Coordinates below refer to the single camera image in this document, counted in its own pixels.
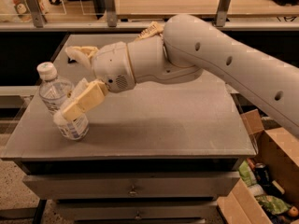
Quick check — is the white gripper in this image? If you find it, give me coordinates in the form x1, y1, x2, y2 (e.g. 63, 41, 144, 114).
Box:
53, 42, 135, 126

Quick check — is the clear plastic water bottle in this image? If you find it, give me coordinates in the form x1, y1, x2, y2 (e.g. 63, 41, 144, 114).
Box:
36, 62, 89, 141

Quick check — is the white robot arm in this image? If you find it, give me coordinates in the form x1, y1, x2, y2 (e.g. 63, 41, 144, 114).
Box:
54, 14, 299, 137

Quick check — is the dark blue snack bar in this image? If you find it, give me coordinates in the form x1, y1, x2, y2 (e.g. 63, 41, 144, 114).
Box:
67, 58, 76, 63

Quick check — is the brown yellow chips bag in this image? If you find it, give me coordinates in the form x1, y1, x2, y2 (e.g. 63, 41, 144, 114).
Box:
135, 21, 164, 41

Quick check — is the white printed bag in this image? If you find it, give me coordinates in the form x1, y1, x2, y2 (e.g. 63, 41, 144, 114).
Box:
0, 0, 50, 23

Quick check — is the grey drawer cabinet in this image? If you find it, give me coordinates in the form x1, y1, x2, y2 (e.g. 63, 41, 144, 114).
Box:
0, 32, 258, 224

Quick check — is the lower grey drawer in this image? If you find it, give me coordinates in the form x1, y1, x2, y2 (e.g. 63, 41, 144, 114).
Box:
56, 201, 217, 220

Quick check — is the grey drawer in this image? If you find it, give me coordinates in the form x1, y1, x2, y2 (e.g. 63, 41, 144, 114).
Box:
56, 201, 217, 220
23, 172, 239, 200

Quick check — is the upper grey drawer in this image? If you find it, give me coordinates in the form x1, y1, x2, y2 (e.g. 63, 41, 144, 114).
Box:
23, 172, 239, 200

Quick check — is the light green packet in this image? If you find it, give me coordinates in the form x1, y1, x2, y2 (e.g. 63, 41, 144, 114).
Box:
238, 161, 257, 187

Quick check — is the dark soda can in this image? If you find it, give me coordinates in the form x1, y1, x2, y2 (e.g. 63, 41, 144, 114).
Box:
254, 163, 271, 186

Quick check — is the brown cardboard box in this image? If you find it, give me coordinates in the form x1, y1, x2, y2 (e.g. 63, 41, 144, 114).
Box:
217, 109, 299, 224

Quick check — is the green snack bag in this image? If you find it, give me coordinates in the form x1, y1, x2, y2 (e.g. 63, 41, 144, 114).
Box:
256, 195, 292, 215

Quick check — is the left metal bracket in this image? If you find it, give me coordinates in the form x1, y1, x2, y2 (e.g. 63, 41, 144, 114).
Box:
26, 0, 45, 28

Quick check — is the metal bracket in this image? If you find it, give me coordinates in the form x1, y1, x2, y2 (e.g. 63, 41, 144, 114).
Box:
104, 0, 118, 27
26, 0, 45, 28
214, 0, 231, 27

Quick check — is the middle metal bracket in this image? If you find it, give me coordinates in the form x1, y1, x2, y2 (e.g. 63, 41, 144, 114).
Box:
104, 0, 118, 27

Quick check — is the right metal bracket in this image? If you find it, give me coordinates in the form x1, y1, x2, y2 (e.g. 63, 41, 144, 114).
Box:
214, 0, 231, 27

